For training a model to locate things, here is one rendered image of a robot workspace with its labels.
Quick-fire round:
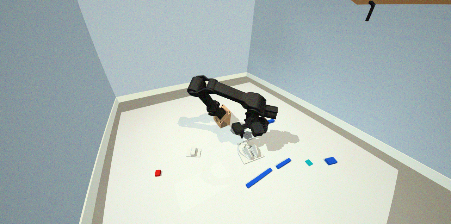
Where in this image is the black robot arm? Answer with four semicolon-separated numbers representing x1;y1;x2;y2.
187;75;278;137

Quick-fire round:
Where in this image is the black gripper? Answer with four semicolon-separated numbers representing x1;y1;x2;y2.
231;112;269;139

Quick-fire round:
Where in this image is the teal flat rectangular plate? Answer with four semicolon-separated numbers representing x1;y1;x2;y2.
305;159;313;166

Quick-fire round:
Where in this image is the blue rectangular block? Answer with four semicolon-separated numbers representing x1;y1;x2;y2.
325;157;338;165

